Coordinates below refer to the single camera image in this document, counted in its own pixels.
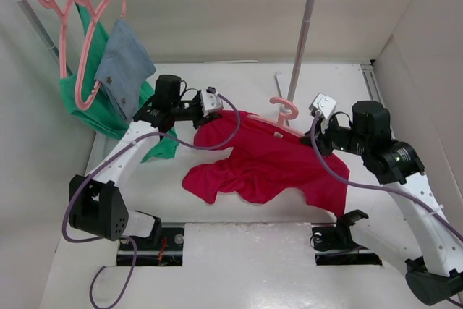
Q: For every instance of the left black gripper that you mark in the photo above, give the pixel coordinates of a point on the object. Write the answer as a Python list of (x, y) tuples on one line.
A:
[(201, 119)]

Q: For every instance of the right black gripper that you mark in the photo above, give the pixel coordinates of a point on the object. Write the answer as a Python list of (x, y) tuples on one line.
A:
[(323, 137)]

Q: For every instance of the pink plastic hanger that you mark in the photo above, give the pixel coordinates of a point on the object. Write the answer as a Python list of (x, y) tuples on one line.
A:
[(280, 126)]

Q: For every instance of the red t shirt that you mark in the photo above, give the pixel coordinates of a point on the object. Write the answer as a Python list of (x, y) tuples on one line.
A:
[(261, 165)]

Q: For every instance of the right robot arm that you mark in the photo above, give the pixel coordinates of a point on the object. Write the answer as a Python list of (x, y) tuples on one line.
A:
[(431, 262)]

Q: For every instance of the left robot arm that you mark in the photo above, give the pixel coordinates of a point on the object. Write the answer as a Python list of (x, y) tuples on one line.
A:
[(96, 201)]

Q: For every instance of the green t shirt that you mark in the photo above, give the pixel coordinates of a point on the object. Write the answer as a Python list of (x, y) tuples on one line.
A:
[(102, 116)]

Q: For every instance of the pink hanger with green shirt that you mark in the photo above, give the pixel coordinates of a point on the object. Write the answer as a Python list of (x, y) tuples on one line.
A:
[(87, 12)]

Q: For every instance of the blue denim garment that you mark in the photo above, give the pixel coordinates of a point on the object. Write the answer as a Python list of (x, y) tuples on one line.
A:
[(124, 67)]

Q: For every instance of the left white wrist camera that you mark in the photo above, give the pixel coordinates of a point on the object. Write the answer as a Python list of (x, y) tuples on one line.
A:
[(210, 101)]

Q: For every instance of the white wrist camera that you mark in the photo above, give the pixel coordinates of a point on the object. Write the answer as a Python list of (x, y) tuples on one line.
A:
[(322, 106), (210, 101)]

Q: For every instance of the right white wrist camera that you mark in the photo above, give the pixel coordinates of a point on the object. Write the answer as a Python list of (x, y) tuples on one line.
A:
[(322, 106)]

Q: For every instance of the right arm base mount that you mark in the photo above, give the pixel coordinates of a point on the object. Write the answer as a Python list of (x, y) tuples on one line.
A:
[(334, 246)]

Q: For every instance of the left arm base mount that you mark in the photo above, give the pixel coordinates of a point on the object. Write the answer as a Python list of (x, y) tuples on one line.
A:
[(160, 244)]

